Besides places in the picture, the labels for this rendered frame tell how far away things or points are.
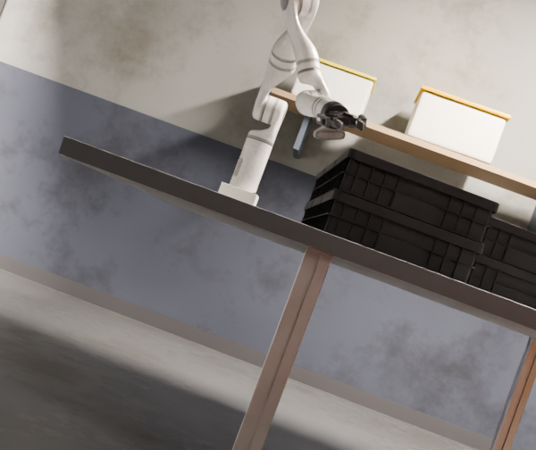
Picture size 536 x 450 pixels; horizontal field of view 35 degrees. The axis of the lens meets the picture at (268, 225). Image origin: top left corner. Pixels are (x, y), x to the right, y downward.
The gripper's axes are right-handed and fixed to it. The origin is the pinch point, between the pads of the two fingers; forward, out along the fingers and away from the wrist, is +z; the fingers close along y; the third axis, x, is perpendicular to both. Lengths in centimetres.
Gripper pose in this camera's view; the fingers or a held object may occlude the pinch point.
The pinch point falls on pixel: (350, 125)
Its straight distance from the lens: 230.7
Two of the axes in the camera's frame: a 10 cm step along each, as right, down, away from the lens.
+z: 2.7, 3.3, -9.0
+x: -0.8, 9.4, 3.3
